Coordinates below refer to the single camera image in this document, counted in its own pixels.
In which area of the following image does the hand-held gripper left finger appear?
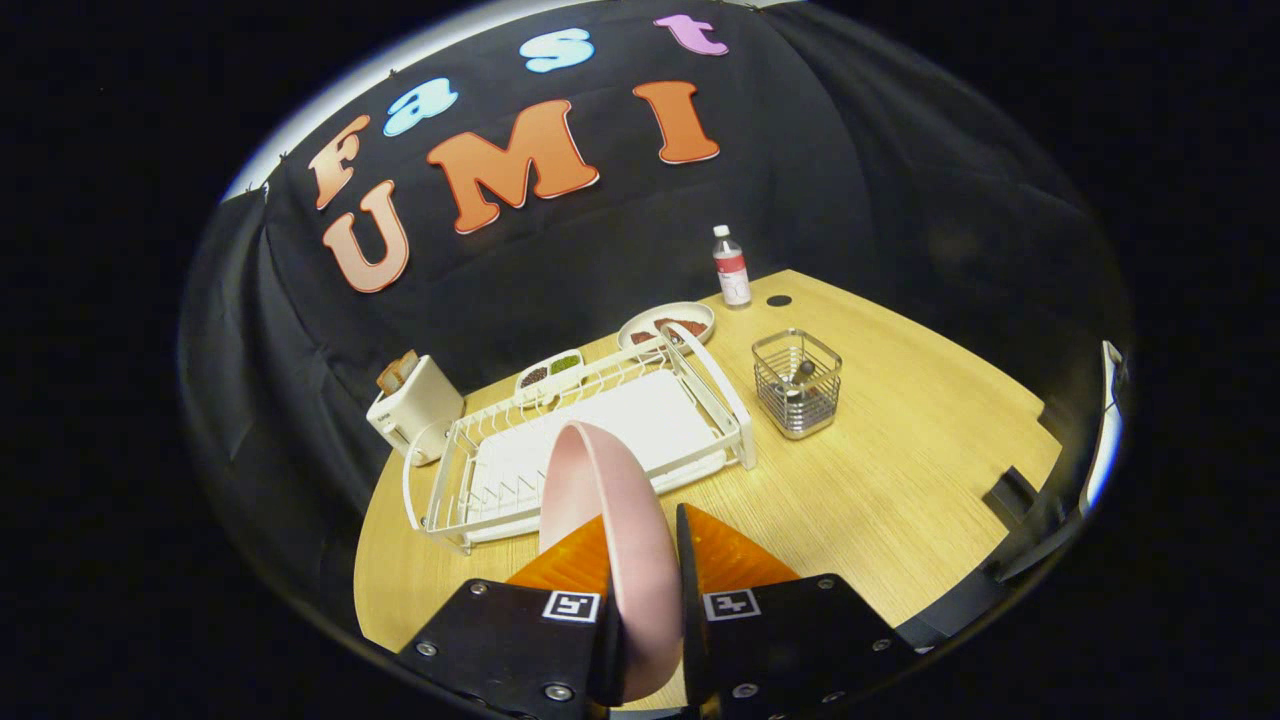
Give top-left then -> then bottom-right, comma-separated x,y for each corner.
398,515 -> 626,720

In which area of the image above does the metal wire basket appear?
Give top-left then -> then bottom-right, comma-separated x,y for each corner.
752,329 -> 843,441

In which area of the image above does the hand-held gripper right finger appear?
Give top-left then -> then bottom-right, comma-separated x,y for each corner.
676,503 -> 916,720

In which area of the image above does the cream plate with meat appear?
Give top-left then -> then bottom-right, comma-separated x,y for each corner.
617,301 -> 717,353

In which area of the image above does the black backdrop cloth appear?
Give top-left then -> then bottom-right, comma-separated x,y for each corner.
180,0 -> 1131,641

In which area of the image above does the pink plate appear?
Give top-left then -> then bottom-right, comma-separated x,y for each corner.
538,421 -> 686,703

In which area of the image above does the cream white toaster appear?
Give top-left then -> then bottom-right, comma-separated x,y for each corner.
366,354 -> 466,467

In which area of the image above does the white divided condiment dish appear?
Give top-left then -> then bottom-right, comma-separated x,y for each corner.
514,349 -> 585,403

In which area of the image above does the black table clamp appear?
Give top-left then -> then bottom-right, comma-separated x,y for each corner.
985,466 -> 1043,521

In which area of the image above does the clear bottle red label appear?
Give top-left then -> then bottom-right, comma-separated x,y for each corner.
712,225 -> 753,310

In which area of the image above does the white wire dish rack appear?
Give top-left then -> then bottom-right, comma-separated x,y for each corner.
402,322 -> 758,554

